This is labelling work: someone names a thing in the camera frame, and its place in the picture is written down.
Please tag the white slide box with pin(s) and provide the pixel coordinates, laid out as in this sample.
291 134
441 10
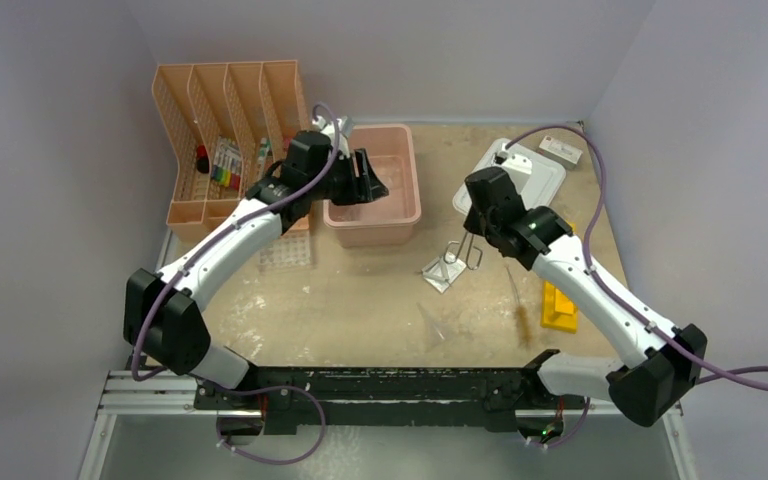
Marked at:
560 151

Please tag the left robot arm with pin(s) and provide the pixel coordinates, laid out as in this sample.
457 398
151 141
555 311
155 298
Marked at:
163 308

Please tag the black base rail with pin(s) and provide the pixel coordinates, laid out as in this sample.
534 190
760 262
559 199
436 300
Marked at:
496 399

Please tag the peach desk organizer rack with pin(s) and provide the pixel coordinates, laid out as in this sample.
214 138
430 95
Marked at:
243 101

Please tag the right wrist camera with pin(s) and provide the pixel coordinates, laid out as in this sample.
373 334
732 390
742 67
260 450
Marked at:
518 166

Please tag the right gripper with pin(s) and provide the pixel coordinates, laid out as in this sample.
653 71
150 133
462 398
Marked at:
472 224

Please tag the clear glass funnel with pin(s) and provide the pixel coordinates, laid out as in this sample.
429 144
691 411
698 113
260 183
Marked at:
436 331

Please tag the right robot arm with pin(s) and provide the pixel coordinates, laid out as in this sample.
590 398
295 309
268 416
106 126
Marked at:
648 374

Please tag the metal crucible tongs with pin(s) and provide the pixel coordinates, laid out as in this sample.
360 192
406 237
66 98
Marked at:
464 250

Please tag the pink plastic bin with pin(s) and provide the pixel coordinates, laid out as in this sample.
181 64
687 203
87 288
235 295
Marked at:
391 220

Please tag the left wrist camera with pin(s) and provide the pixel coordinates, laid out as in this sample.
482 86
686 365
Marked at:
340 128

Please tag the red black bottle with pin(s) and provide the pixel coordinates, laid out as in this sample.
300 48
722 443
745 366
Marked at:
203 162

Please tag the green capped tube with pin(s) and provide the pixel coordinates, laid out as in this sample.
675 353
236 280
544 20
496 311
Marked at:
262 158

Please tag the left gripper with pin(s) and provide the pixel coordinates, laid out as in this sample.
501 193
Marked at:
364 188

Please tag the yellow test tube rack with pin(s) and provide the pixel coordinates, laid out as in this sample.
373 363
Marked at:
558 311

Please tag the coloured marker pack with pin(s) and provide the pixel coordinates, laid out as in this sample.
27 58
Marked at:
227 164

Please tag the clear acrylic tube rack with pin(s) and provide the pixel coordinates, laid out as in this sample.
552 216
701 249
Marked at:
292 250

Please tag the clear plastic bag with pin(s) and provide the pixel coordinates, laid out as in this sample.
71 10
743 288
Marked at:
442 272

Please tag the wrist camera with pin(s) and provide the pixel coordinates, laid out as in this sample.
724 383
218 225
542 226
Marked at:
518 166
340 128

